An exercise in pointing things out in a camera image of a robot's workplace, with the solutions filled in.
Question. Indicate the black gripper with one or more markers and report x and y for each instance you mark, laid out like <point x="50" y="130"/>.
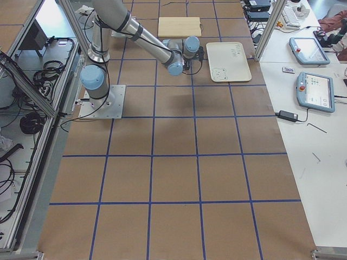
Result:
<point x="187" y="64"/>

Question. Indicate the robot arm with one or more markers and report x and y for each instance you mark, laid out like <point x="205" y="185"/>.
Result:
<point x="110" y="16"/>

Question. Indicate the cream bear tray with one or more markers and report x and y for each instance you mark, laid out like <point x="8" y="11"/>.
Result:
<point x="228" y="62"/>

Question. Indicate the bamboo cutting board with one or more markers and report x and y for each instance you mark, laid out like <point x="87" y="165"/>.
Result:
<point x="179" y="27"/>

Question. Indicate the black power brick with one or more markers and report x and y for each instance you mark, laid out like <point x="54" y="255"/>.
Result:
<point x="258" y="16"/>

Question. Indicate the small printed card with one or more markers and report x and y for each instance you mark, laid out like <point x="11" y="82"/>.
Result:
<point x="288" y="70"/>

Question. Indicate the white keyboard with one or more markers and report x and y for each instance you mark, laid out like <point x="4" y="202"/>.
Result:
<point x="289" y="18"/>

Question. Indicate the black power adapter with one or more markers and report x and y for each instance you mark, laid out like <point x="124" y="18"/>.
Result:
<point x="288" y="116"/>

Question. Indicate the upper teach pendant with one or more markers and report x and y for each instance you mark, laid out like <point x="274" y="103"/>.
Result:
<point x="308" y="51"/>

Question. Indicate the teach pendant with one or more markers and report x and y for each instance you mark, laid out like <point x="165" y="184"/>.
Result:
<point x="316" y="92"/>
<point x="308" y="51"/>

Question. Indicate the lower teach pendant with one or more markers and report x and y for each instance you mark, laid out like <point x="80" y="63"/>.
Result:
<point x="316" y="92"/>

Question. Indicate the hex key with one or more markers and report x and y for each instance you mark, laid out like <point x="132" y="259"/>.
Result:
<point x="318" y="128"/>

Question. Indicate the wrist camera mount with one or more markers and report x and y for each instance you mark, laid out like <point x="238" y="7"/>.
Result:
<point x="200" y="54"/>

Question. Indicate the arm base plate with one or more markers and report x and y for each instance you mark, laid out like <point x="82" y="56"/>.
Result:
<point x="106" y="108"/>

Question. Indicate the aluminium frame post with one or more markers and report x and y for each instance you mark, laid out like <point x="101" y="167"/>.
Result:
<point x="269" y="28"/>

